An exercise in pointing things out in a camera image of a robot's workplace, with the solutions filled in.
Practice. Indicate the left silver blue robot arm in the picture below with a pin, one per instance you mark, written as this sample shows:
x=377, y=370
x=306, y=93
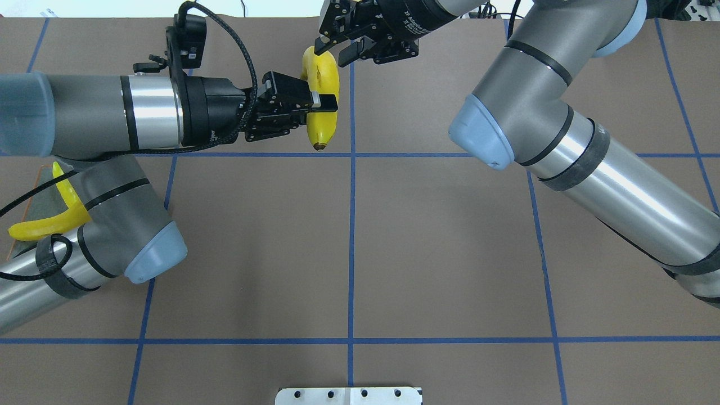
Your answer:
x=94, y=126

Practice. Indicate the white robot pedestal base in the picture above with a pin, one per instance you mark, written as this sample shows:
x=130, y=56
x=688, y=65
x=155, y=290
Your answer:
x=351, y=395

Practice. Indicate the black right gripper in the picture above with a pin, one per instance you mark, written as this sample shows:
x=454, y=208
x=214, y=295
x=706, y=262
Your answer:
x=400, y=19

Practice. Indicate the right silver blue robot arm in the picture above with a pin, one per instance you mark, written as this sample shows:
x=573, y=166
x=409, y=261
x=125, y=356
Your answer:
x=516, y=114

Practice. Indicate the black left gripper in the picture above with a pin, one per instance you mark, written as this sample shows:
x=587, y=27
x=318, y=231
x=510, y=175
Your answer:
x=216, y=109

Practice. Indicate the yellow banana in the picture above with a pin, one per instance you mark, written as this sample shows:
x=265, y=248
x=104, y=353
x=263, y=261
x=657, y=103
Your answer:
x=35, y=230
x=67, y=192
x=322, y=74

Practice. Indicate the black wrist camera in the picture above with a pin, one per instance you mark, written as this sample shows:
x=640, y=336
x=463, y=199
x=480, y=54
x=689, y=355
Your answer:
x=186, y=40

